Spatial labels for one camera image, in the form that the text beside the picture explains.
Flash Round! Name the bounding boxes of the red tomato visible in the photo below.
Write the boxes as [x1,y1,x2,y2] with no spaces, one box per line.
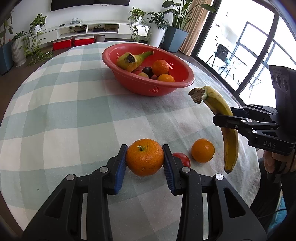
[172,153,191,168]

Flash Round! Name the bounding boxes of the large yellow banana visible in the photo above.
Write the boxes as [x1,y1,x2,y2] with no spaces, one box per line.
[189,86,239,173]

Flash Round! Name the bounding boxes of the central orange mandarin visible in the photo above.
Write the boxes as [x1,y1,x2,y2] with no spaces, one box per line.
[126,138,164,177]

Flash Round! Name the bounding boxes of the smaller yellow banana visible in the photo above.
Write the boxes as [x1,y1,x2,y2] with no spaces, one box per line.
[116,51,154,72]

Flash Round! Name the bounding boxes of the person's right hand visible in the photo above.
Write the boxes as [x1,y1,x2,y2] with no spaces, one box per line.
[263,150,295,174]

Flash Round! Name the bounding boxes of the black balcony chair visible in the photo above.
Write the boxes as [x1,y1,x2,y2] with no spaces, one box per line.
[206,43,247,76]

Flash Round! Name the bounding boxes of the checked green white tablecloth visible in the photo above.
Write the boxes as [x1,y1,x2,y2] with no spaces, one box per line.
[1,42,261,240]

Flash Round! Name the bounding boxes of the red plastic colander bowl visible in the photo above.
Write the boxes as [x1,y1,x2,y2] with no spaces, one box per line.
[102,42,195,96]

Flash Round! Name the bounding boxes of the dark purple plum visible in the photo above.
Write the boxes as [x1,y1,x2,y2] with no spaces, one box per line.
[142,67,154,78]

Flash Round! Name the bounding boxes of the tall plant blue pot right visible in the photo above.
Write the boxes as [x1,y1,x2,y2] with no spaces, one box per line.
[162,0,216,53]

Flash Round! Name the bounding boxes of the beige curtain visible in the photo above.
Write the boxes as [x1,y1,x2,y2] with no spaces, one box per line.
[179,0,213,56]

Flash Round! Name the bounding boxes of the plant in white tall pot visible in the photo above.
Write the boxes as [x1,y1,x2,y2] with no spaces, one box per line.
[147,11,170,48]

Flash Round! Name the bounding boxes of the small grey round pot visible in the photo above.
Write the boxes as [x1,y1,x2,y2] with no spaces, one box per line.
[95,35,105,42]

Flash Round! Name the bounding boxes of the right red storage box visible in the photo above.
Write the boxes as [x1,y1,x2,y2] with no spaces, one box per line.
[73,35,95,47]

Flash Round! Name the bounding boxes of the red storage box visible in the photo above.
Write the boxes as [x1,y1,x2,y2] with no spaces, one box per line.
[73,35,95,47]
[52,38,72,51]

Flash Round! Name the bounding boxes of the trailing vine plant right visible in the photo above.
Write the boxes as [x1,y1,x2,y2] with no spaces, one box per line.
[128,6,149,42]

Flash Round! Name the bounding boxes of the trailing vine plant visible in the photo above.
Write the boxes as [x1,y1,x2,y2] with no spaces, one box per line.
[128,6,149,42]
[23,14,53,66]

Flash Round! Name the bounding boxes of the left red storage box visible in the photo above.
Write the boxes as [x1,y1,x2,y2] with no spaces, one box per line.
[52,38,72,51]

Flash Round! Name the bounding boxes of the white tv console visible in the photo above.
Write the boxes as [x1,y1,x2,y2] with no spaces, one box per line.
[41,21,146,47]

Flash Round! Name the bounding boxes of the trailing vine plant left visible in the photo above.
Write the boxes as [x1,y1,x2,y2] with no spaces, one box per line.
[23,14,53,66]

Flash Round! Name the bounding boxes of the tree plant blue pot left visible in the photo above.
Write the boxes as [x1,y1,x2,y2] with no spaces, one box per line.
[0,12,13,75]

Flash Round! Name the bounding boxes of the plant in white ribbed pot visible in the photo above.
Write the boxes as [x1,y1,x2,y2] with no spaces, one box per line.
[11,31,27,67]

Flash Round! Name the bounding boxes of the black wall television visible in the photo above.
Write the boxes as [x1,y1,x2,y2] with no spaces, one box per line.
[51,0,130,11]

